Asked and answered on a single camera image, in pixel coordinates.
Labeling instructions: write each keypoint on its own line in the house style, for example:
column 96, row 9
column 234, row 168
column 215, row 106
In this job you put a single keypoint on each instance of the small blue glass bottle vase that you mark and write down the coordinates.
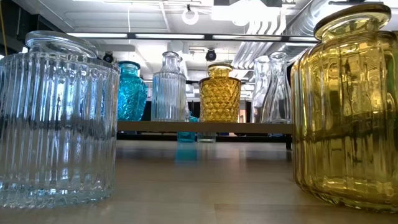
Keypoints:
column 186, row 137

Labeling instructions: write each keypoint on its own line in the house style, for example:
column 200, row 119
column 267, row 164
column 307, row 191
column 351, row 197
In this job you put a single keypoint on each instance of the clear ribbed glass bottle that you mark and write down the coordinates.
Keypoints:
column 168, row 93

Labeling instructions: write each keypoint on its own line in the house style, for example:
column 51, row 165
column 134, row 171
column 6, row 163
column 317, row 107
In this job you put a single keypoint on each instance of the clear wide-mouth glass vase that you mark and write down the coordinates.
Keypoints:
column 259, row 93

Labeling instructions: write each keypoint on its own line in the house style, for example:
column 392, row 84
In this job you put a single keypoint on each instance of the silver ventilation duct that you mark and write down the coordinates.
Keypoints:
column 298, row 31

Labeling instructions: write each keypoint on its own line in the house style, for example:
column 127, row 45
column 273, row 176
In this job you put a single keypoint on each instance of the black partition panel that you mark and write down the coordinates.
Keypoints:
column 146, row 111
column 248, row 112

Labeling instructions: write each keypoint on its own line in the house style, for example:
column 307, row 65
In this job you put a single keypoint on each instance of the clear ribbed glass jar vase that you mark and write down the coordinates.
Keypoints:
column 56, row 124

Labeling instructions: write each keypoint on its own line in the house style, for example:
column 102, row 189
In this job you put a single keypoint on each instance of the yellow ribbed glass vase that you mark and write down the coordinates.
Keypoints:
column 345, row 124

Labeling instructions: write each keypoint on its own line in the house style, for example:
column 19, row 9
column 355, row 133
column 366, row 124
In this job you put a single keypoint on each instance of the white LED light strip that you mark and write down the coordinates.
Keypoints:
column 96, row 35
column 247, row 37
column 169, row 36

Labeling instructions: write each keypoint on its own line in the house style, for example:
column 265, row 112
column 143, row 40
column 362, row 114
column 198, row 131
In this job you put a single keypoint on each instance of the blue embossed glass vase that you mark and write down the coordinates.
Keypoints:
column 132, row 96

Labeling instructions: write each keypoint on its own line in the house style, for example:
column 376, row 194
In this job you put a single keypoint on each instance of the small clear ribbed glass vase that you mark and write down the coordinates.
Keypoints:
column 206, row 137

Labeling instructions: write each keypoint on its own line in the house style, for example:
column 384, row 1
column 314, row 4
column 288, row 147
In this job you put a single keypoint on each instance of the yellow diamond-pattern glass vase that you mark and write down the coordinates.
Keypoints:
column 219, row 96

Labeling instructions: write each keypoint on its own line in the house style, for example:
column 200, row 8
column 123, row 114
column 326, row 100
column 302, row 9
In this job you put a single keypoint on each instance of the black round fixture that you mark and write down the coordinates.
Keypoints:
column 108, row 58
column 211, row 56

